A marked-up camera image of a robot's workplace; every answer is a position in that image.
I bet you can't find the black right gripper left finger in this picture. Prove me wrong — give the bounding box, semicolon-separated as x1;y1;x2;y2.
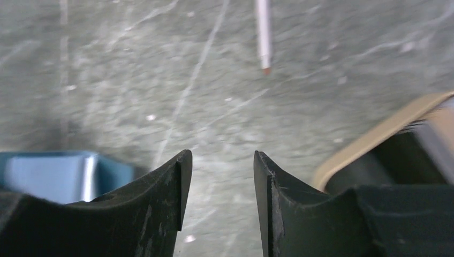
1;149;192;256

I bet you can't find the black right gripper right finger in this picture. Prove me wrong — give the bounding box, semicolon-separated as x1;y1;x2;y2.
253;151;453;256

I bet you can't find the blue leather card holder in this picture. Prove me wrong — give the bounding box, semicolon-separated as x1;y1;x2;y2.
1;150;135;204

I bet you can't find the beige card tray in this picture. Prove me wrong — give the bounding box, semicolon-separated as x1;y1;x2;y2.
310;91;453;192

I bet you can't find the white pen red cap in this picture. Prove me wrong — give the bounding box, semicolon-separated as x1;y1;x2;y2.
254;0;272;75

